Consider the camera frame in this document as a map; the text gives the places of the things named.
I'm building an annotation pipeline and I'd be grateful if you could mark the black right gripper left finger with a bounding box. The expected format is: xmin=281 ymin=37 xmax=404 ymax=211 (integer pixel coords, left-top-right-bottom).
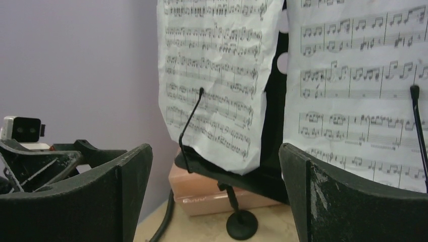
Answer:
xmin=1 ymin=144 xmax=153 ymax=241

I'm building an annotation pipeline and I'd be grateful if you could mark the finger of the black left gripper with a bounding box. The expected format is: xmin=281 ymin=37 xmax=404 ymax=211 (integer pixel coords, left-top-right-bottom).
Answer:
xmin=1 ymin=140 xmax=83 ymax=193
xmin=50 ymin=140 xmax=127 ymax=169

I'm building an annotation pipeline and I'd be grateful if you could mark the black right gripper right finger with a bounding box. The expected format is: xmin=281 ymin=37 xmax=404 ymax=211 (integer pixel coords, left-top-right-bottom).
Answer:
xmin=279 ymin=143 xmax=427 ymax=241

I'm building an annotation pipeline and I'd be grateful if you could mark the black folding music stand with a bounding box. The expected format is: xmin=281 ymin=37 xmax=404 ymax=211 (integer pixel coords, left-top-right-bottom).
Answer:
xmin=174 ymin=0 xmax=428 ymax=205

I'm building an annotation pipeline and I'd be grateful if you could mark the black microphone desk stand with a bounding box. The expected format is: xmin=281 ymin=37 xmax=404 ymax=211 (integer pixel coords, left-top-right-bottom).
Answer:
xmin=218 ymin=182 xmax=258 ymax=240

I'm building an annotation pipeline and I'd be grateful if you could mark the sheet music page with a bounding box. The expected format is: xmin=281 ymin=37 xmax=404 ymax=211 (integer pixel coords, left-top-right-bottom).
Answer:
xmin=282 ymin=0 xmax=428 ymax=194
xmin=157 ymin=1 xmax=284 ymax=175

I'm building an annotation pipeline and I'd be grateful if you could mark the pink translucent plastic case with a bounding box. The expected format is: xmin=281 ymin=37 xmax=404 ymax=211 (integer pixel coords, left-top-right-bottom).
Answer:
xmin=168 ymin=164 xmax=281 ymax=216

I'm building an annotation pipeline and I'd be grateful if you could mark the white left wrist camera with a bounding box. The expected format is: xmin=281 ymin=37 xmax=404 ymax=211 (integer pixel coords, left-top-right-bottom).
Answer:
xmin=1 ymin=115 xmax=50 ymax=151

